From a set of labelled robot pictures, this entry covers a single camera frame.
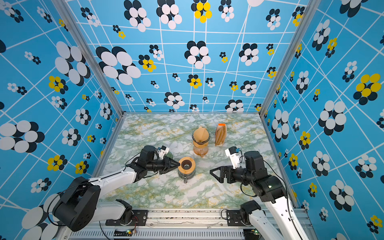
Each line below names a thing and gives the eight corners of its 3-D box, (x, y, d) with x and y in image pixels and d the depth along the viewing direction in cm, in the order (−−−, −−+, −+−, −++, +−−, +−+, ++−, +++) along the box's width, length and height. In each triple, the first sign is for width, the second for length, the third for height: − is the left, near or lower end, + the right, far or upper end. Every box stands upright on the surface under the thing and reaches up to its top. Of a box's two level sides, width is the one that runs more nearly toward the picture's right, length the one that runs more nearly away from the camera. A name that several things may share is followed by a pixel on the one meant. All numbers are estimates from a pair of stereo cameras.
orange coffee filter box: (215, 146, 103) (216, 137, 95) (214, 132, 110) (215, 123, 102) (226, 146, 103) (228, 137, 95) (224, 132, 110) (226, 123, 102)
